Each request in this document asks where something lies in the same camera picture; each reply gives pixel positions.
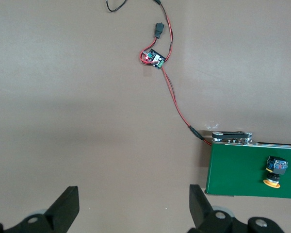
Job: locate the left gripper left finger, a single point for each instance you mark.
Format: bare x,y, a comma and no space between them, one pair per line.
61,213

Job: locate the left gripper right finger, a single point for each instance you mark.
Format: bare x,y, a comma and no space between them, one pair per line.
202,212

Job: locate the yellow push button switch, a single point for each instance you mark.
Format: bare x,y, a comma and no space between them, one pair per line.
276,171

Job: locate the green belt conveyor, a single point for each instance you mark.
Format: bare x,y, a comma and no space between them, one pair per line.
232,170

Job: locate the small black circuit board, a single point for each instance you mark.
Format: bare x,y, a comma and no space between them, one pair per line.
152,59

